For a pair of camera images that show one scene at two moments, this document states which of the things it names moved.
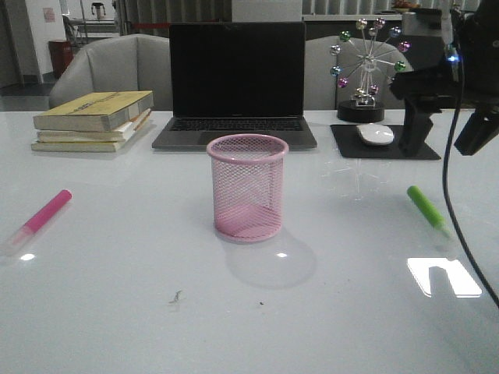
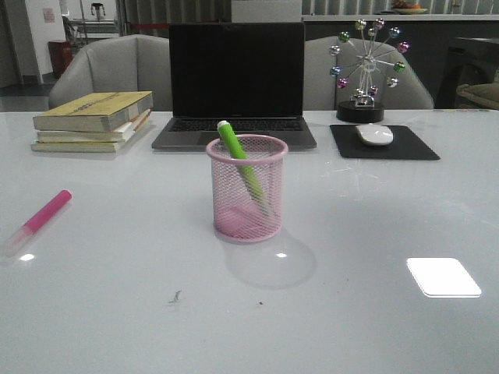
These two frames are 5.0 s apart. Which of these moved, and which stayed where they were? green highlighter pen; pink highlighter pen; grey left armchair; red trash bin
Moved: green highlighter pen
Stayed: red trash bin; grey left armchair; pink highlighter pen
